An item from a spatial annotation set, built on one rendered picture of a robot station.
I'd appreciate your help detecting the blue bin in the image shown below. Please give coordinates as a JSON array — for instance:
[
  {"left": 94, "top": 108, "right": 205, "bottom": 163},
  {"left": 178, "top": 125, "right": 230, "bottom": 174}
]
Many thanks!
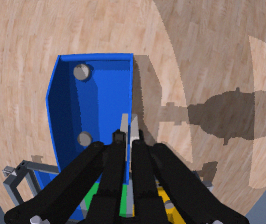
[{"left": 45, "top": 53, "right": 133, "bottom": 185}]

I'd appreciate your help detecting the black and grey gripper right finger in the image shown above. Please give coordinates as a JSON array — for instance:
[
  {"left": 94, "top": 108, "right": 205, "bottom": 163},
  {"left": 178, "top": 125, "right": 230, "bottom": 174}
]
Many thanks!
[{"left": 130, "top": 114, "right": 250, "bottom": 224}]

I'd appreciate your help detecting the yellow bin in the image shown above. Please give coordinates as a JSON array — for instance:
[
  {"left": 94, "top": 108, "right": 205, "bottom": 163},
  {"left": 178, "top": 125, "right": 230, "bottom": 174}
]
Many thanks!
[{"left": 156, "top": 182, "right": 186, "bottom": 224}]

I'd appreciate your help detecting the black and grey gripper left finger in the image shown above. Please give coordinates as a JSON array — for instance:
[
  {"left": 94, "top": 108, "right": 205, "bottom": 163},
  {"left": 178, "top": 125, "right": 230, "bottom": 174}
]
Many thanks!
[{"left": 4, "top": 113, "right": 128, "bottom": 224}]

